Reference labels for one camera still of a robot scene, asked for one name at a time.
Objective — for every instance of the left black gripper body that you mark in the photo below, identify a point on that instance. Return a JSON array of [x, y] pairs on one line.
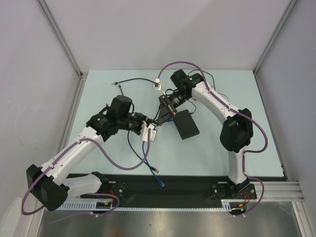
[[135, 122]]

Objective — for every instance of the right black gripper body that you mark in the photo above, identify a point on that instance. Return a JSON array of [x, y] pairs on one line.
[[167, 105]]

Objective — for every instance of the black network switch box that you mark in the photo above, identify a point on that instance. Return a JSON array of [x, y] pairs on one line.
[[185, 125]]

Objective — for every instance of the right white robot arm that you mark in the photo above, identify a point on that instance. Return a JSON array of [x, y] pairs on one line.
[[236, 132]]

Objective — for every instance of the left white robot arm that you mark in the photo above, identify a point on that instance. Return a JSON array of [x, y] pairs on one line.
[[49, 183]]

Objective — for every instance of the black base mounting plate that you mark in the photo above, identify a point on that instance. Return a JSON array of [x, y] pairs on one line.
[[145, 201]]

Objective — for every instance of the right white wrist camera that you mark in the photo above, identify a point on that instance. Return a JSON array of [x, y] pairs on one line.
[[157, 85]]

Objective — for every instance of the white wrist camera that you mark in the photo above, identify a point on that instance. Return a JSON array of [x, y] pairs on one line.
[[157, 85], [148, 132]]

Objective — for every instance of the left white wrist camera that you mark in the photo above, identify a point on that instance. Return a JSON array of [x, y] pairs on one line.
[[148, 132]]

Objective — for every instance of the white slotted cable duct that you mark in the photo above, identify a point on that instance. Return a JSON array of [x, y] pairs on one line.
[[87, 205]]

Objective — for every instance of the aluminium frame rail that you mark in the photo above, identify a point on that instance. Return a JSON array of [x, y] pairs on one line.
[[284, 191]]

